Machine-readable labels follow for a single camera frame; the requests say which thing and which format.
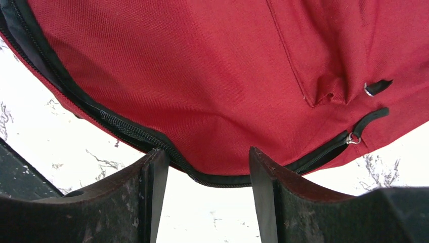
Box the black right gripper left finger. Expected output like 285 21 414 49
1 149 169 242

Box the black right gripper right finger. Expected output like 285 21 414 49
249 147 428 242

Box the red backpack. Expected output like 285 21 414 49
1 1 428 188

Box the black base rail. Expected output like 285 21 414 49
1 139 64 200

